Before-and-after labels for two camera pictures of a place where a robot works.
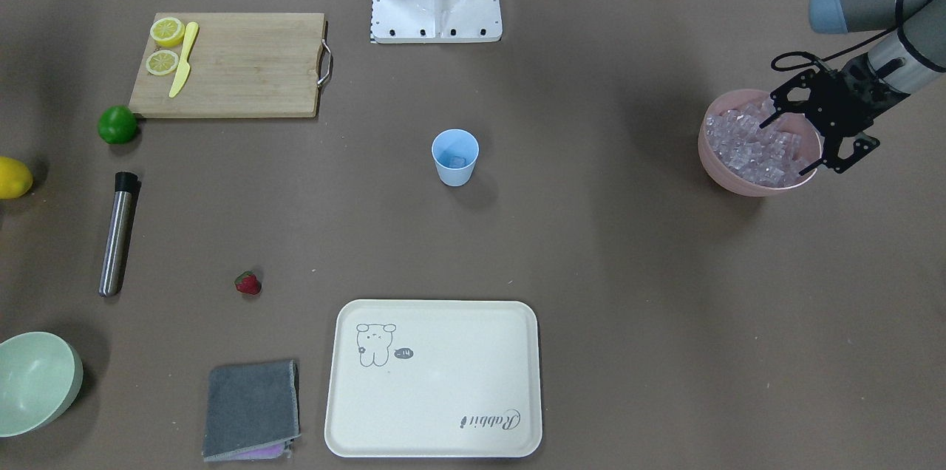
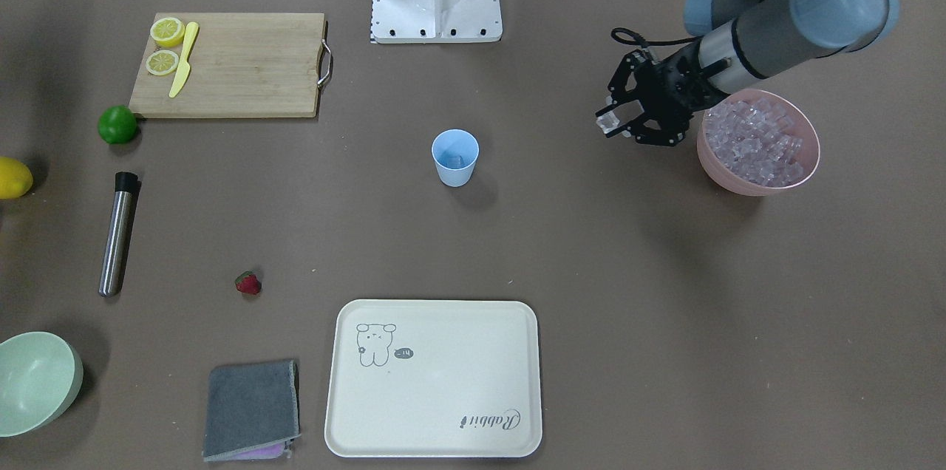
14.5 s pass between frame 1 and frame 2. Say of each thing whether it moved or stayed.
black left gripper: moved
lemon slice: stayed
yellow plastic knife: stayed
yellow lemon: stayed
